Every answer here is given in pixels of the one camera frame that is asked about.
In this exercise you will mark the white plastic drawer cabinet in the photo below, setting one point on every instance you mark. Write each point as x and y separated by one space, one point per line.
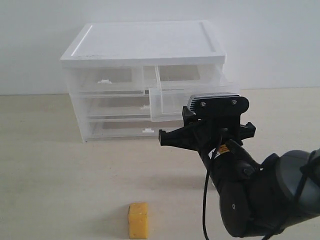
136 44

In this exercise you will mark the clear wide drawer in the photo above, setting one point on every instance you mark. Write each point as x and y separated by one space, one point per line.
95 107
127 129

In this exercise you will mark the clear bottom wide drawer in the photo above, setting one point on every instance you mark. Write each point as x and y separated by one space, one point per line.
127 129

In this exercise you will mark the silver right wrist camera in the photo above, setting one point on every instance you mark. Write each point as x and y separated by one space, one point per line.
218 104

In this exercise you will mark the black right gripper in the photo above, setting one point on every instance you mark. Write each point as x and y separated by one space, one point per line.
206 133

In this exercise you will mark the yellow cheese block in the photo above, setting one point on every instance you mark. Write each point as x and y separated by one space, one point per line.
138 222

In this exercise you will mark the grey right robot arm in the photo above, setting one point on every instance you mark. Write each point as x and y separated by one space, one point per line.
255 199

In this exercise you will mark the clear middle wide drawer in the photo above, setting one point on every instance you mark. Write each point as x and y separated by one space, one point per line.
95 107

